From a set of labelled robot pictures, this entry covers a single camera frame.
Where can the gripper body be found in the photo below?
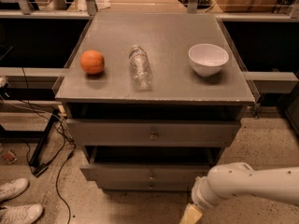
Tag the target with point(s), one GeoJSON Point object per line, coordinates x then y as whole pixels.
{"type": "Point", "coordinates": [200, 197]}

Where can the grey drawer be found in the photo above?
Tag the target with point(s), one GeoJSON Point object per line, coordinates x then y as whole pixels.
{"type": "Point", "coordinates": [116, 133]}
{"type": "Point", "coordinates": [141, 164]}
{"type": "Point", "coordinates": [147, 186]}

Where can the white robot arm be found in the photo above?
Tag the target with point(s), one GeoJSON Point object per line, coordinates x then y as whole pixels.
{"type": "Point", "coordinates": [226, 181]}

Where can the grey bottom drawer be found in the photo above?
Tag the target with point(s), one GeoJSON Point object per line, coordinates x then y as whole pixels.
{"type": "Point", "coordinates": [147, 186]}

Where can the grey drawer cabinet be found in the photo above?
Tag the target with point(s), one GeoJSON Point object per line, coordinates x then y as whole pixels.
{"type": "Point", "coordinates": [177, 94]}

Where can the grey top drawer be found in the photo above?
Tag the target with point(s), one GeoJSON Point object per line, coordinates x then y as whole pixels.
{"type": "Point", "coordinates": [116, 133]}

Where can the clear plastic water bottle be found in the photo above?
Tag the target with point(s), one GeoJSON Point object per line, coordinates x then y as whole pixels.
{"type": "Point", "coordinates": [140, 69]}

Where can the white bowl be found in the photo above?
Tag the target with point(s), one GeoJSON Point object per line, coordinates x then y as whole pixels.
{"type": "Point", "coordinates": [207, 59]}

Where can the black metal stand leg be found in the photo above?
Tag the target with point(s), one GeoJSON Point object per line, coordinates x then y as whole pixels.
{"type": "Point", "coordinates": [40, 168]}

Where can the white sneaker lower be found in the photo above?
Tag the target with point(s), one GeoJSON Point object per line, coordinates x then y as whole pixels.
{"type": "Point", "coordinates": [24, 214]}

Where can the white sneaker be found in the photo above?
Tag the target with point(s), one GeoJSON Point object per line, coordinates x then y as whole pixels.
{"type": "Point", "coordinates": [24, 214]}
{"type": "Point", "coordinates": [13, 189]}

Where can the white sneaker upper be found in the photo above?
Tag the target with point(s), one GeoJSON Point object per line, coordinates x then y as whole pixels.
{"type": "Point", "coordinates": [13, 189]}

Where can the orange ball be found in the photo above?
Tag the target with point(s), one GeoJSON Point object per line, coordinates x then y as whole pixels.
{"type": "Point", "coordinates": [92, 62]}

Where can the small red floor object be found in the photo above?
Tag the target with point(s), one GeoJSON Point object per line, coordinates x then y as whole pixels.
{"type": "Point", "coordinates": [9, 156]}

